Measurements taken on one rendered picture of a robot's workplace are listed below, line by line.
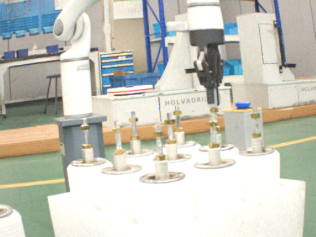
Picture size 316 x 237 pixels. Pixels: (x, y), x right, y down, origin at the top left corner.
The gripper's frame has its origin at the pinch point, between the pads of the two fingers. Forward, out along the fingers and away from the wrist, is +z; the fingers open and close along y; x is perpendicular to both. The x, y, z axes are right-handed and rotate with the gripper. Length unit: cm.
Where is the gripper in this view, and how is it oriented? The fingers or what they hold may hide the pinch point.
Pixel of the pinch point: (213, 97)
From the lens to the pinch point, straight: 105.3
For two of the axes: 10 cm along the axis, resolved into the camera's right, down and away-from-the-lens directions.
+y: 4.4, -1.3, 8.9
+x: -8.9, 0.3, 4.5
